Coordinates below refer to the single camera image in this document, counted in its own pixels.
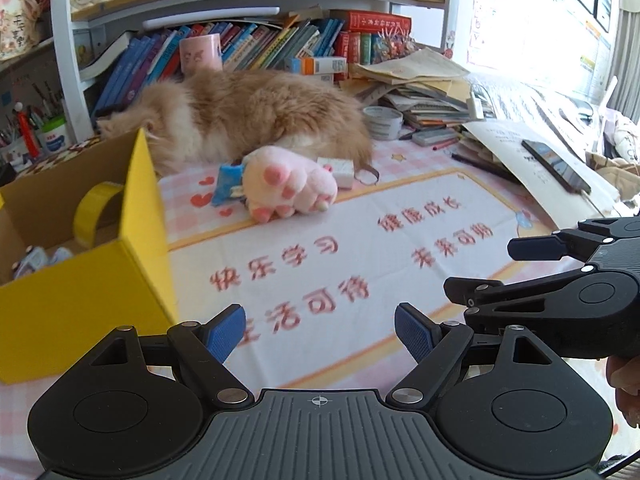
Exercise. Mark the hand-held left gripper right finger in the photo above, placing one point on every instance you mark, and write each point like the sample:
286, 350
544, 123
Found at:
412, 332

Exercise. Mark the blue plastic packet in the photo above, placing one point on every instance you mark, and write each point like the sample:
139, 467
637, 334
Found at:
227, 185

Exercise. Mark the large white paper sheet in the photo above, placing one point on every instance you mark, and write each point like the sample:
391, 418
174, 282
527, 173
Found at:
510, 160

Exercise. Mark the orange white medicine box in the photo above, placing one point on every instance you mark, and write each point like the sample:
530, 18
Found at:
320, 65

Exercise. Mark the yellow cardboard box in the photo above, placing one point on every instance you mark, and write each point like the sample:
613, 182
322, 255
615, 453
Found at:
100, 300

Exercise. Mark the white staple box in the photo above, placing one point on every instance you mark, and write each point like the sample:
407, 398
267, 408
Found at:
337, 170

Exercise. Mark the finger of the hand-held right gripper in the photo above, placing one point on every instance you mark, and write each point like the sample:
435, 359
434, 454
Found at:
510, 292
535, 248

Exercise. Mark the yellow tape roll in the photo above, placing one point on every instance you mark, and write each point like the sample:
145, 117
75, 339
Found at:
92, 210

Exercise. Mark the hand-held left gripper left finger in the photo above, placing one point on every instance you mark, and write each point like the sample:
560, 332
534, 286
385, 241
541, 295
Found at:
225, 331

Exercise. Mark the dark loop band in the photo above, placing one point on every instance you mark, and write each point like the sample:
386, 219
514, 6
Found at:
369, 176

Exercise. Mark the black pencil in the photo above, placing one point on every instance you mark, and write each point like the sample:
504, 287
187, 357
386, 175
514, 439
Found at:
485, 167

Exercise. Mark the red tassel ornament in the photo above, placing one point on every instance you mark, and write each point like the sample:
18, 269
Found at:
26, 130

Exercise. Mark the grey pencil case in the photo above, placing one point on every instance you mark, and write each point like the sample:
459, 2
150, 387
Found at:
434, 136

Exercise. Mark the grey tape roll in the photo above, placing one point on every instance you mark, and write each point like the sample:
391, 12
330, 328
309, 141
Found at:
382, 122

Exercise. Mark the row of books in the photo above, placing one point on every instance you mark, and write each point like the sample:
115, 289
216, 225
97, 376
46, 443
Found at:
260, 45

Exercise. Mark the pile of papers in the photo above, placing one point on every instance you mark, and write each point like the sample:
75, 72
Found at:
420, 85

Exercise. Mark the red pen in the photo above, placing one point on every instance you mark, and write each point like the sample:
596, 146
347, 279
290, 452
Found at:
450, 144

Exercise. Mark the beige printed cloth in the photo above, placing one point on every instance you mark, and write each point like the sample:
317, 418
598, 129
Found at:
617, 150

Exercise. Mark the white bookshelf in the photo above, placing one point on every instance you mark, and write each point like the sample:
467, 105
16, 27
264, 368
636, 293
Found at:
65, 60

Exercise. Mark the fluffy orange cat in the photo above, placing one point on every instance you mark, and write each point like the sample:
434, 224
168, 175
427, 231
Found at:
260, 110

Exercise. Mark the grey purple toy truck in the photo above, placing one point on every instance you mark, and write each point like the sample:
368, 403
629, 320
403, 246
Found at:
35, 262

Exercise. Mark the pink mug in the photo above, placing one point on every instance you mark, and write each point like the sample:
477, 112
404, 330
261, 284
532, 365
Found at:
200, 52

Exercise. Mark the black smartphone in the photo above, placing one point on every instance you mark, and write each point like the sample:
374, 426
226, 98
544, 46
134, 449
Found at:
555, 165

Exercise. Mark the thick red dictionary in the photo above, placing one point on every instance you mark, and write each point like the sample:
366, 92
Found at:
380, 21

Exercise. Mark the white plush figure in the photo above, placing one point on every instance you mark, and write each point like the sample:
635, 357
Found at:
17, 22

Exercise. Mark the person's right hand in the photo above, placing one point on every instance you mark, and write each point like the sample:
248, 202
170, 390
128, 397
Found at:
625, 390

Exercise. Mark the white jar red label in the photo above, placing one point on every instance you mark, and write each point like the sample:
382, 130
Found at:
52, 137

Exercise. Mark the pink plush paw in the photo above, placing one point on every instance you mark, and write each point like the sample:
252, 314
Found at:
290, 185

